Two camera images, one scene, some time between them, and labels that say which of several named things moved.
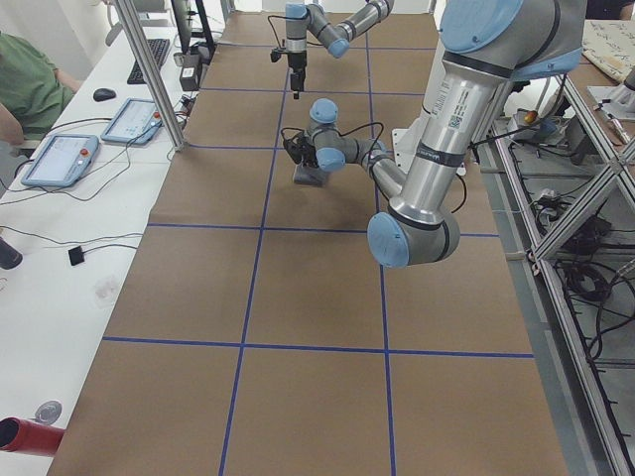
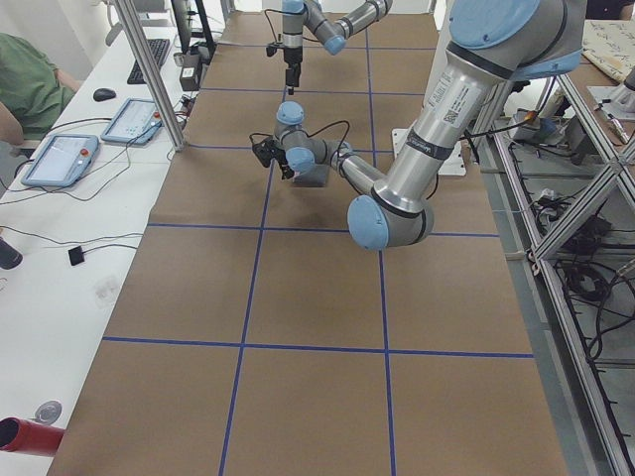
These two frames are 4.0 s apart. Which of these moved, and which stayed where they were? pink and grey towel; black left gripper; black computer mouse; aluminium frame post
Moved: black left gripper
Stayed: aluminium frame post; black computer mouse; pink and grey towel
